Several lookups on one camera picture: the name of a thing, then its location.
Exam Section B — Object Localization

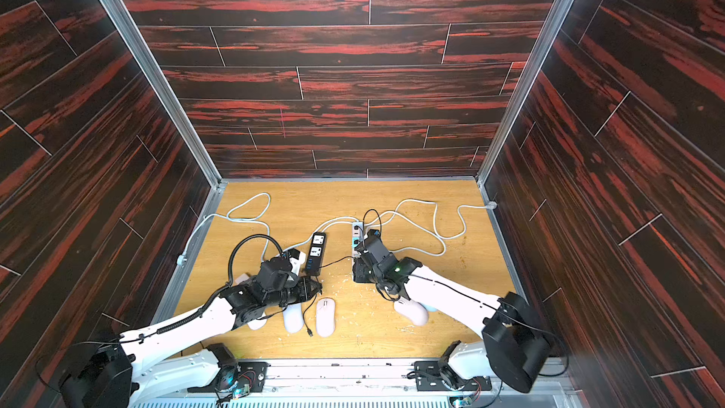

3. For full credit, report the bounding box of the black mouse cable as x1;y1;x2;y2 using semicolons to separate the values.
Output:
299;254;355;336

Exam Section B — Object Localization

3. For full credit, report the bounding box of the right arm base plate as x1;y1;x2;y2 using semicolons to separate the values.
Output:
406;341;492;392

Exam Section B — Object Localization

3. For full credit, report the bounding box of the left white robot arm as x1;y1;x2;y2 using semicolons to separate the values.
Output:
59;277;322;407

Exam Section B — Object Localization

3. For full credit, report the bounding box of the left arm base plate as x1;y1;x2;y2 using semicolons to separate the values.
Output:
188;344;269;397

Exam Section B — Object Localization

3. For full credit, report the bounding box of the white wireless mouse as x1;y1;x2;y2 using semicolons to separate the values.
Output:
247;318;267;331

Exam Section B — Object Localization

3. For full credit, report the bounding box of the aluminium frame right post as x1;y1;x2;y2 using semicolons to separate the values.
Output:
477;0;596;341

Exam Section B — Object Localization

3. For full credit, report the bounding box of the white power strip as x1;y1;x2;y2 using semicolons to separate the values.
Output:
351;221;364;258

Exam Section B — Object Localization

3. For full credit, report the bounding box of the black power strip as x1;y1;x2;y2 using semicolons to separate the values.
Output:
305;232;327;276

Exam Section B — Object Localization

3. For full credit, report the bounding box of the white cable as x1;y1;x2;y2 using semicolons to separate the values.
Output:
322;199;498;259
177;192;318;266

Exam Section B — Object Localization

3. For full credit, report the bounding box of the aluminium frame post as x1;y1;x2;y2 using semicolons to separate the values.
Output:
477;0;596;341
99;0;227;322

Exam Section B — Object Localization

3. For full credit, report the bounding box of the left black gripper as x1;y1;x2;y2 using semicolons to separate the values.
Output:
264;275;325;309

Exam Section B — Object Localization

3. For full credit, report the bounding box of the pink mouse rear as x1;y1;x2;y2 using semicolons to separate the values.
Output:
394;298;429;326

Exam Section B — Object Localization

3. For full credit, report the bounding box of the white cable right side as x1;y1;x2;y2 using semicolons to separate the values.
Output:
322;199;498;259

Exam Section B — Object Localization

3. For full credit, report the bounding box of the aluminium frame left post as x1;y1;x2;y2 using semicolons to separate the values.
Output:
99;0;227;322

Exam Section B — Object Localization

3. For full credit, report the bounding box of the white cable left side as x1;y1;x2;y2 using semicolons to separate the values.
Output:
177;192;318;266

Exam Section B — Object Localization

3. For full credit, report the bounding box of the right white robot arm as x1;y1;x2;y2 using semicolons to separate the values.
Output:
353;230;553;393

